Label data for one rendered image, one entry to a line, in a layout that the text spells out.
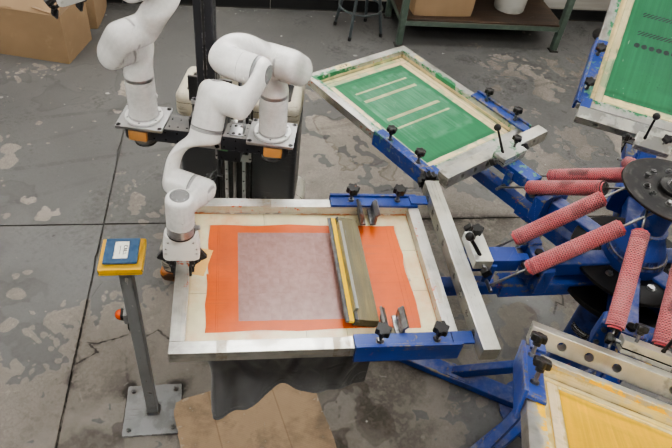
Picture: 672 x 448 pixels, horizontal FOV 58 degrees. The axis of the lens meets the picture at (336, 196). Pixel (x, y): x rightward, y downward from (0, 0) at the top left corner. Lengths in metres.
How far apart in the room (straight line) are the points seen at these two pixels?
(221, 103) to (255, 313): 0.59
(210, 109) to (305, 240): 0.58
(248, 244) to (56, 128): 2.44
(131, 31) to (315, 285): 0.90
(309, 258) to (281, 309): 0.22
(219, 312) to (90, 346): 1.29
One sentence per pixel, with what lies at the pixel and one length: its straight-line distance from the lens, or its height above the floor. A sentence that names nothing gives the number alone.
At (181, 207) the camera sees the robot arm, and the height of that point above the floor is 1.29.
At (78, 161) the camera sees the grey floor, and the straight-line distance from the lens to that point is 3.88.
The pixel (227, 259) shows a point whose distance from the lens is 1.88.
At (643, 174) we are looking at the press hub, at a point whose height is 1.31.
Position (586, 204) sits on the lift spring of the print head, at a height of 1.20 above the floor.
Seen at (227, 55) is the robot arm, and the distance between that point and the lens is 1.66.
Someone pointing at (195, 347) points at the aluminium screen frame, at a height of 1.02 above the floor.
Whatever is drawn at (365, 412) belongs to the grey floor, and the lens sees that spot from 2.75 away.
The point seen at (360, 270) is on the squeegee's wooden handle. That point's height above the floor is 1.01.
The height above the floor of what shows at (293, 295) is 0.98.
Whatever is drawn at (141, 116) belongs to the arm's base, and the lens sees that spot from 2.14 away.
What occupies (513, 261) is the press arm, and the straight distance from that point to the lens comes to 1.97.
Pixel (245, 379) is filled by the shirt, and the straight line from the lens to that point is 1.91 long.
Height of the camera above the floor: 2.40
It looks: 42 degrees down
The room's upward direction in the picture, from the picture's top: 8 degrees clockwise
